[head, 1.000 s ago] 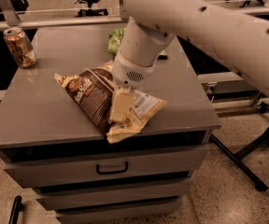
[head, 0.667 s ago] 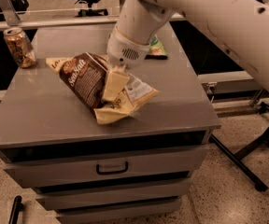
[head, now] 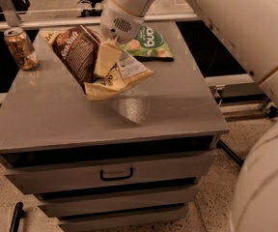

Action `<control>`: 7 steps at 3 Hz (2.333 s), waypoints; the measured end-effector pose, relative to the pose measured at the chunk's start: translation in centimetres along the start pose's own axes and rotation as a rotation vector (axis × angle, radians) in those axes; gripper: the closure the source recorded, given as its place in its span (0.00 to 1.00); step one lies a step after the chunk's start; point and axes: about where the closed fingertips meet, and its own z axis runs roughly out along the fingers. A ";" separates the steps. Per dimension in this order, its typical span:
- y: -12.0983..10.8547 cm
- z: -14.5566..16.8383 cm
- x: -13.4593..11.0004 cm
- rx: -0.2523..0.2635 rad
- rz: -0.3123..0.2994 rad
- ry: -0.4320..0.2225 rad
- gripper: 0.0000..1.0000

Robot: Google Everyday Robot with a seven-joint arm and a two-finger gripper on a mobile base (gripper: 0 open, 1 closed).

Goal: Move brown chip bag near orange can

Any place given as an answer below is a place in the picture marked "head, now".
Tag orange soda can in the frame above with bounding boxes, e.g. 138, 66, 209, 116
4, 27, 39, 71

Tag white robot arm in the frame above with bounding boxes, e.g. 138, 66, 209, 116
185, 0, 278, 232

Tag green snack bag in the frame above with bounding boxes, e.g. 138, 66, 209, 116
121, 25, 174, 62

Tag brown sea salt chip bag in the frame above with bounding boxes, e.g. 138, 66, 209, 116
41, 25, 153, 101

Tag black stand legs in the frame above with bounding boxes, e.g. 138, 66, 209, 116
217, 140, 244, 167

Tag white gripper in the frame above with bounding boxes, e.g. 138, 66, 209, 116
94, 0, 144, 77

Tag black drawer handle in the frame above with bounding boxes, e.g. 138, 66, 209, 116
99, 167, 133, 182

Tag grey drawer cabinet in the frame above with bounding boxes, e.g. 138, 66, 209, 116
0, 22, 228, 232

